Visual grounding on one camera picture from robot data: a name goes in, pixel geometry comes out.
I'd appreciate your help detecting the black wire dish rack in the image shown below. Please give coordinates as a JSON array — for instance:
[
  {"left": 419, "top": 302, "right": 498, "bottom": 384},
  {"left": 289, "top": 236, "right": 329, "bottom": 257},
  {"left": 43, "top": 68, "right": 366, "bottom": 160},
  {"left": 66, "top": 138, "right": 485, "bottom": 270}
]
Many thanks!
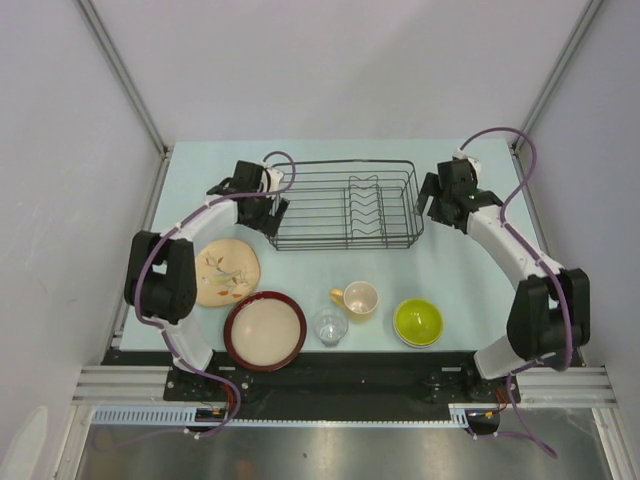
[{"left": 269, "top": 159, "right": 424, "bottom": 251}]

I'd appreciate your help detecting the yellow mug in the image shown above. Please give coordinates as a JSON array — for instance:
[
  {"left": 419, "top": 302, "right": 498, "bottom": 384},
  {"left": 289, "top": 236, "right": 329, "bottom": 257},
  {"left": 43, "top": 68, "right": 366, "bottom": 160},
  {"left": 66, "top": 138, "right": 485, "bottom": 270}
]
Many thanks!
[{"left": 329, "top": 281, "right": 379, "bottom": 323}]

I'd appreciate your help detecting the clear plastic cup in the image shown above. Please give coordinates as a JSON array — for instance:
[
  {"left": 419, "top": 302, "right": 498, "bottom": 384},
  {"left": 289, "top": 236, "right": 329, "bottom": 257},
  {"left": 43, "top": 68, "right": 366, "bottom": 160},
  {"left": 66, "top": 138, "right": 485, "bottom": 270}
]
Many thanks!
[{"left": 312, "top": 307, "right": 349, "bottom": 347}]

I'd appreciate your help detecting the green bowl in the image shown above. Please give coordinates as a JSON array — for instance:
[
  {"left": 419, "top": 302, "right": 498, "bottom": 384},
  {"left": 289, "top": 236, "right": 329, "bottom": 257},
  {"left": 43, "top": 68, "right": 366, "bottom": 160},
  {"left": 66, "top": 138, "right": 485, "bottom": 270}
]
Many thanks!
[{"left": 393, "top": 299, "right": 444, "bottom": 329}]

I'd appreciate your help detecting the white bowl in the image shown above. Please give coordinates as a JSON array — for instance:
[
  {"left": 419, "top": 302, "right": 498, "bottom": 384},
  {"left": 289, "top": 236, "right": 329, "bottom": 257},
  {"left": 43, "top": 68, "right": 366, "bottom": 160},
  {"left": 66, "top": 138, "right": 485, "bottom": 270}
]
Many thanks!
[{"left": 395, "top": 325, "right": 444, "bottom": 349}]

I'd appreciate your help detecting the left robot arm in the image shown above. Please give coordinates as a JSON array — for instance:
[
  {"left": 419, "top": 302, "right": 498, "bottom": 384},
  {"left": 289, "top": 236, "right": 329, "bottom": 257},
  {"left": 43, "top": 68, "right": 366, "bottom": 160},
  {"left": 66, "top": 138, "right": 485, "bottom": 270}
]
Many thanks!
[{"left": 124, "top": 151, "right": 296, "bottom": 400}]

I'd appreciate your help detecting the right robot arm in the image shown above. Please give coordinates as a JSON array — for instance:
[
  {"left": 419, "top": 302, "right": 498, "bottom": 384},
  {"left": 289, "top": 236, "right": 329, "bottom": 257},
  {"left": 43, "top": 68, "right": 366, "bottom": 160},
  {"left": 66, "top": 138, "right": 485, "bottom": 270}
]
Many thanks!
[{"left": 415, "top": 156, "right": 591, "bottom": 401}]

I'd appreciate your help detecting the beige bird pattern plate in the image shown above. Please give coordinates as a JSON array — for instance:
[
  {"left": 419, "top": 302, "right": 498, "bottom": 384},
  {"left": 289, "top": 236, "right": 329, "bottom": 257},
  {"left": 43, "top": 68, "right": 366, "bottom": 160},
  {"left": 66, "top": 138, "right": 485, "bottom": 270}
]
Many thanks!
[{"left": 195, "top": 238, "right": 261, "bottom": 307}]

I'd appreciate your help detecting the red rimmed round plate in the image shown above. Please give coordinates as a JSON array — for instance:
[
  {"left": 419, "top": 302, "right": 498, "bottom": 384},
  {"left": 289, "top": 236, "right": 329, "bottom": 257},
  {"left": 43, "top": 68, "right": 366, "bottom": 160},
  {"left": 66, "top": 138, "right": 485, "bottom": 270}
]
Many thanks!
[{"left": 224, "top": 291, "right": 307, "bottom": 372}]

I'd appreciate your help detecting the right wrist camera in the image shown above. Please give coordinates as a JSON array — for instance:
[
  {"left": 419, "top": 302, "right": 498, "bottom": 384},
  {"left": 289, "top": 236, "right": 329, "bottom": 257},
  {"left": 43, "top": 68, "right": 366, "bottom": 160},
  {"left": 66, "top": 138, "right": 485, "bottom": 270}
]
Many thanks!
[{"left": 452, "top": 148, "right": 482, "bottom": 182}]

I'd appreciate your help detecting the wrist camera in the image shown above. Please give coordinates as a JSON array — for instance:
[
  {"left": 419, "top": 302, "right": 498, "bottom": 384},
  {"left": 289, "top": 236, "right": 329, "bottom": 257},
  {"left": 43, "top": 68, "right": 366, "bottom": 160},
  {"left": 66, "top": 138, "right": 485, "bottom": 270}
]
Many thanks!
[
  {"left": 261, "top": 162, "right": 284, "bottom": 193},
  {"left": 452, "top": 148, "right": 482, "bottom": 182}
]

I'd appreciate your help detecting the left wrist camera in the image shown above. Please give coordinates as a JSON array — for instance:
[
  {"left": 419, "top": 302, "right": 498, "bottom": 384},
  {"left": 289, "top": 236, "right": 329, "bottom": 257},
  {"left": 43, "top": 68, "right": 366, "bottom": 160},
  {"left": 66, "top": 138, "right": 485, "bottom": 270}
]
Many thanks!
[{"left": 261, "top": 162, "right": 284, "bottom": 193}]

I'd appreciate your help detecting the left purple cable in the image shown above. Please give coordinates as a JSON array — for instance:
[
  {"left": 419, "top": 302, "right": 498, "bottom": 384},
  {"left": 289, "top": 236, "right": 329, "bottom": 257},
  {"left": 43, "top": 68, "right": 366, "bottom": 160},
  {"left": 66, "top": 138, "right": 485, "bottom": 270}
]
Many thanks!
[{"left": 124, "top": 150, "right": 297, "bottom": 444}]

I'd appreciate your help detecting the purple cable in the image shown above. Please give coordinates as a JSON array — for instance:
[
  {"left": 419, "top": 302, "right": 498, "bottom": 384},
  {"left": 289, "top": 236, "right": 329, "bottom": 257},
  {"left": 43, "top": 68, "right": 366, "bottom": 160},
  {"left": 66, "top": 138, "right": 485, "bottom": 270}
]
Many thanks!
[
  {"left": 124, "top": 150, "right": 297, "bottom": 444},
  {"left": 454, "top": 126, "right": 576, "bottom": 457}
]

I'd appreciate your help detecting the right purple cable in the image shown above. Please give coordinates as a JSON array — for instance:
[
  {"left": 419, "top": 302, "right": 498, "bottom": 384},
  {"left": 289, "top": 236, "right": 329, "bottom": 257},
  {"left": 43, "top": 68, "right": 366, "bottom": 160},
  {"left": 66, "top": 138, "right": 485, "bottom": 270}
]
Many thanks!
[{"left": 454, "top": 126, "right": 576, "bottom": 457}]

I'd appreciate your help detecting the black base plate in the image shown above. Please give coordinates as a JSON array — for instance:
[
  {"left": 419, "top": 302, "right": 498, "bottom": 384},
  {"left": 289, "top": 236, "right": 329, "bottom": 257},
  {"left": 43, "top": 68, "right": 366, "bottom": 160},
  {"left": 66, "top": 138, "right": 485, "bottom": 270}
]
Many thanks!
[{"left": 102, "top": 350, "right": 560, "bottom": 425}]

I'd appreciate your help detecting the white cable duct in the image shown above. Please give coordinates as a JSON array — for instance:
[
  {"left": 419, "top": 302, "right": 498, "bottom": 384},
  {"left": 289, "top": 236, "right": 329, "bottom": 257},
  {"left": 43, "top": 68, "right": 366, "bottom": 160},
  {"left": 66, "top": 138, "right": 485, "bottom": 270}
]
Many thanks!
[{"left": 92, "top": 406, "right": 468, "bottom": 429}]

